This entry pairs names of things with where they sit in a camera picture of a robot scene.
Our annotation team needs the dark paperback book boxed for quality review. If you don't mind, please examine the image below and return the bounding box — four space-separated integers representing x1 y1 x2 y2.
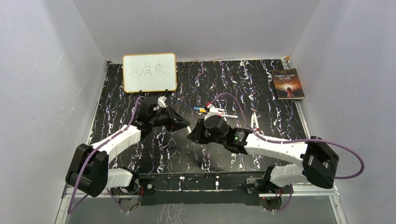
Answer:
271 69 305 100

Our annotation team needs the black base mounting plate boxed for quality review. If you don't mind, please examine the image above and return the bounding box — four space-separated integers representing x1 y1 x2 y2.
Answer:
139 171 264 206

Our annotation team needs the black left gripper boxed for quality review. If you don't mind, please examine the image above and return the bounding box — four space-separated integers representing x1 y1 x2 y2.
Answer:
149 105 189 132

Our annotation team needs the aluminium frame rail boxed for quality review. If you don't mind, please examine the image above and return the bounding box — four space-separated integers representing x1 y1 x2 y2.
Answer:
61 175 340 199

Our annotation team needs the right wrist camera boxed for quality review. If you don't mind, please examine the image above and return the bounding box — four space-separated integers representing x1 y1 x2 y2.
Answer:
204 104 225 120

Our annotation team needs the red white marker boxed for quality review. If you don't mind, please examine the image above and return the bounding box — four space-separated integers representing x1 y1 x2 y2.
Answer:
252 111 260 132

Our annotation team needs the small whiteboard with writing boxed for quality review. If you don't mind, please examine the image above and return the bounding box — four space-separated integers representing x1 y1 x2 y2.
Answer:
122 53 177 93

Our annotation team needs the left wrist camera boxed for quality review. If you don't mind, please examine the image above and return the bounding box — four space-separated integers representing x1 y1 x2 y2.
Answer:
157 96 167 109

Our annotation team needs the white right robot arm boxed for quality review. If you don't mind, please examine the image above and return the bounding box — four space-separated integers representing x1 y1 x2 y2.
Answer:
187 116 339 193

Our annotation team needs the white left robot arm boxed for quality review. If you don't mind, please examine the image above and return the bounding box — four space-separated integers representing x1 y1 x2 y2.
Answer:
65 99 190 197

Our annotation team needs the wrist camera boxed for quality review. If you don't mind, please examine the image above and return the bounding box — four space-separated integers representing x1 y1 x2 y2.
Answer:
204 104 225 120
157 96 167 109

